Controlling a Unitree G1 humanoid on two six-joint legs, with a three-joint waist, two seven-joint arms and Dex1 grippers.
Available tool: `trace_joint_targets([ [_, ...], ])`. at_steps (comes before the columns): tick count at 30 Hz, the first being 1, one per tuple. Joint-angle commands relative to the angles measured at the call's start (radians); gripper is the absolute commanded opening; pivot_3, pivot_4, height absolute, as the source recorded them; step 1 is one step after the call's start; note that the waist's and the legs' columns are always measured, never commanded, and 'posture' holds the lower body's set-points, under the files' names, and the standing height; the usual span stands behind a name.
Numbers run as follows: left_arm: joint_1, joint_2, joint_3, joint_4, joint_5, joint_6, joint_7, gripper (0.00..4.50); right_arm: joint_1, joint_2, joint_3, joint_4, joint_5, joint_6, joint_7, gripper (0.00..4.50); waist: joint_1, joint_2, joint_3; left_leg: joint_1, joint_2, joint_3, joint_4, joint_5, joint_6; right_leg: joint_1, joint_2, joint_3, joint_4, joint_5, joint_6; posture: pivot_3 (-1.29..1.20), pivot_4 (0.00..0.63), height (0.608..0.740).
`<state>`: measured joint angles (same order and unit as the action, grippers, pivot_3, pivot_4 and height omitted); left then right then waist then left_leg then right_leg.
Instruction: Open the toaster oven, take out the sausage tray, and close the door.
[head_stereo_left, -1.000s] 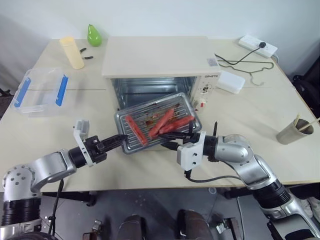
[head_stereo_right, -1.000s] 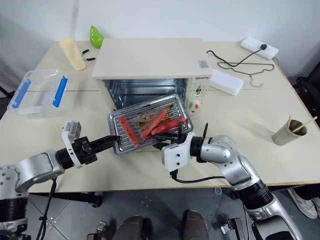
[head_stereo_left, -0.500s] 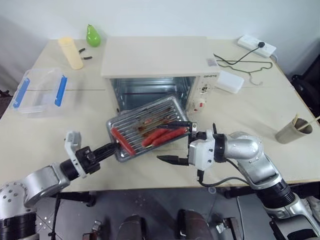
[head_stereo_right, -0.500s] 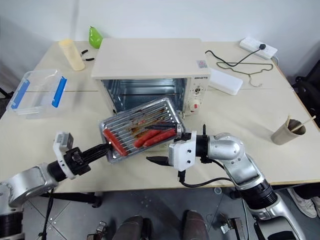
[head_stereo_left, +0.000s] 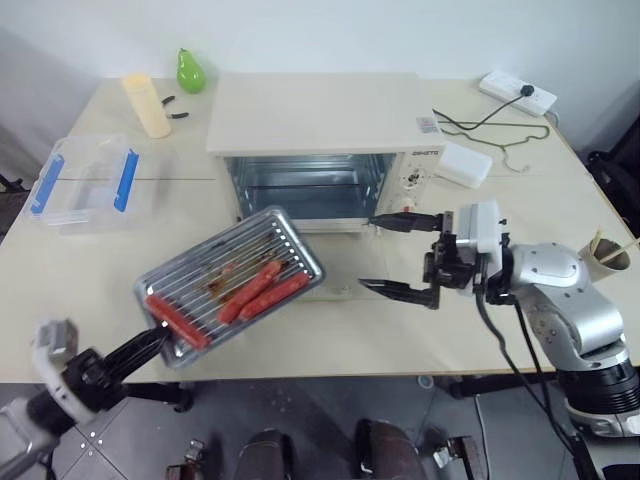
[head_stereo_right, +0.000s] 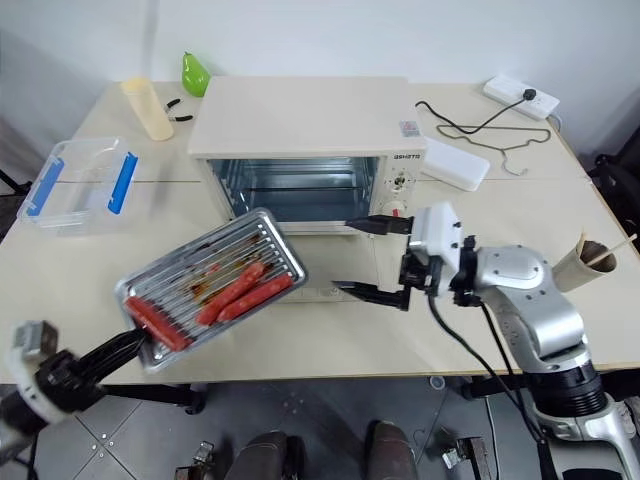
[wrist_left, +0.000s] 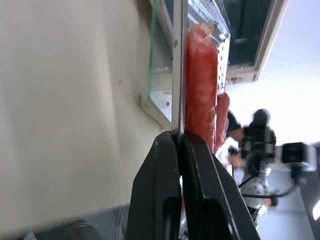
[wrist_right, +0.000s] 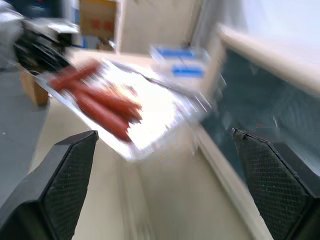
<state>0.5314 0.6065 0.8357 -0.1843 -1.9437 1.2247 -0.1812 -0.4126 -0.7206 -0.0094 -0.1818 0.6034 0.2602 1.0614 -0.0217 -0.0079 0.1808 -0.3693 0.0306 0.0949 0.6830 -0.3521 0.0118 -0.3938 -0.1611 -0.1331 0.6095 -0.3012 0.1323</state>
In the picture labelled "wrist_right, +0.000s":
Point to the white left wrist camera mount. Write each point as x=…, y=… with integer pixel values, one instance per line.
x=53, y=27

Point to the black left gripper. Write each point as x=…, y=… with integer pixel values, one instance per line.
x=40, y=53

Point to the plain brown cardboard box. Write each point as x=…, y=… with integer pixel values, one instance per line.
x=33, y=90

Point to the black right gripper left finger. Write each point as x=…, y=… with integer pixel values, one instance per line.
x=62, y=190

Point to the cream toaster oven glass door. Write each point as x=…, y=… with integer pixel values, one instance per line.
x=262, y=100

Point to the red sausage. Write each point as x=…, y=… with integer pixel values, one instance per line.
x=130, y=113
x=102, y=117
x=72, y=76
x=107, y=98

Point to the brown cardboard box red print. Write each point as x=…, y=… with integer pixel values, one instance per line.
x=98, y=17

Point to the white and blue box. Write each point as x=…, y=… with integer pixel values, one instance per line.
x=182, y=63

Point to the silver metal baking tray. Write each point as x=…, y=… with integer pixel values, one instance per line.
x=155, y=110

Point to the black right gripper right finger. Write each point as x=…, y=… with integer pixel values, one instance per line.
x=272, y=185

